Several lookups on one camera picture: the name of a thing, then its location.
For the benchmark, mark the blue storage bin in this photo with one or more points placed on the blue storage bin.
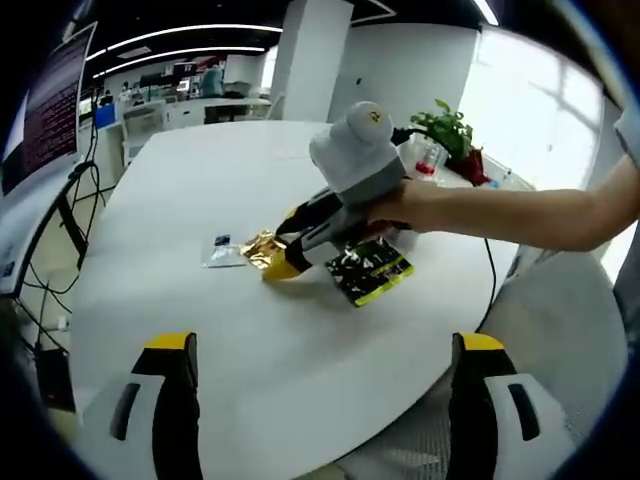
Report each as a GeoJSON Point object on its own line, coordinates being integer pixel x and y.
{"type": "Point", "coordinates": [105, 117]}

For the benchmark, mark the laptop stand table black legs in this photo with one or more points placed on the laptop stand table black legs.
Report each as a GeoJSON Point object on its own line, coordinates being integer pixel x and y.
{"type": "Point", "coordinates": [70, 222]}

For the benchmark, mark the potted green plant red pot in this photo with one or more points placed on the potted green plant red pot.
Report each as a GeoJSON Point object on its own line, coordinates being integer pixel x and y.
{"type": "Point", "coordinates": [450, 127]}

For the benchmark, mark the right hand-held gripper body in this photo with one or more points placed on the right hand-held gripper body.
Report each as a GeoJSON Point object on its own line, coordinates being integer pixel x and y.
{"type": "Point", "coordinates": [360, 160]}

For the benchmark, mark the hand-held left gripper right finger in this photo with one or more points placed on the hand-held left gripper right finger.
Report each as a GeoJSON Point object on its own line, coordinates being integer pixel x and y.
{"type": "Point", "coordinates": [475, 425]}

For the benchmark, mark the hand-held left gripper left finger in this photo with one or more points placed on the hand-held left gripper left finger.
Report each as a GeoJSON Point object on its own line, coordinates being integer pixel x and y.
{"type": "Point", "coordinates": [145, 430]}

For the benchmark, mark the gold foil skincare sachet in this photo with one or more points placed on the gold foil skincare sachet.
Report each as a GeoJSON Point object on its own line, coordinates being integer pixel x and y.
{"type": "Point", "coordinates": [260, 247]}

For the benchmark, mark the small clear sachet blue label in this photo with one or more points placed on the small clear sachet blue label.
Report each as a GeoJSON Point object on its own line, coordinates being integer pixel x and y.
{"type": "Point", "coordinates": [222, 252]}

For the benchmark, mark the dark floor box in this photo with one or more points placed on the dark floor box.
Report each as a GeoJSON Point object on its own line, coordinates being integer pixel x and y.
{"type": "Point", "coordinates": [55, 380]}

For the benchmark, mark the person's right hand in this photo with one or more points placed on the person's right hand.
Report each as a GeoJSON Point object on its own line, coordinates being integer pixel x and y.
{"type": "Point", "coordinates": [415, 207]}

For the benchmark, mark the white mesh chair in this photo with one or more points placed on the white mesh chair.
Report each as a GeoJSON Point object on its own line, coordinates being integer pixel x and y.
{"type": "Point", "coordinates": [550, 320]}

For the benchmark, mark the green black skincare sachet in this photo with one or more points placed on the green black skincare sachet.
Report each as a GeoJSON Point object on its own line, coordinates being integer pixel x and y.
{"type": "Point", "coordinates": [370, 275]}

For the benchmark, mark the white pump bottle red collar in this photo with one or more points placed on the white pump bottle red collar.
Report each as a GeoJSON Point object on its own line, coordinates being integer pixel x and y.
{"type": "Point", "coordinates": [426, 166]}

